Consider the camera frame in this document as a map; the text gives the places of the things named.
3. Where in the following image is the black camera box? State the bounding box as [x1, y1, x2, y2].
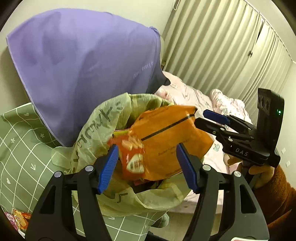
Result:
[256, 88, 285, 153]

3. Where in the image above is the purple cloth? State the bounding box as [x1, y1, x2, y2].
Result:
[6, 9, 170, 147]

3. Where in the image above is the red foil wrapper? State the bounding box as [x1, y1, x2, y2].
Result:
[4, 209, 31, 234]

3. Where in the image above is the beige pleated curtain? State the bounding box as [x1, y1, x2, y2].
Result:
[163, 1, 293, 123]

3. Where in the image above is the orange snack bag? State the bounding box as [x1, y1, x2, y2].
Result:
[108, 105, 213, 185]

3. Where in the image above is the green checkered bedsheet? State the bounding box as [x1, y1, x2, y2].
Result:
[1, 103, 169, 240]

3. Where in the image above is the right hand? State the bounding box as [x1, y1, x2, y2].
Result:
[224, 154, 275, 189]

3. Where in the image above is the green plastic trash bag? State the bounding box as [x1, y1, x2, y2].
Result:
[51, 93, 190, 217]

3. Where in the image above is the brown fuzzy sleeve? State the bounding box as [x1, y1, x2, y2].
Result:
[253, 166, 295, 240]

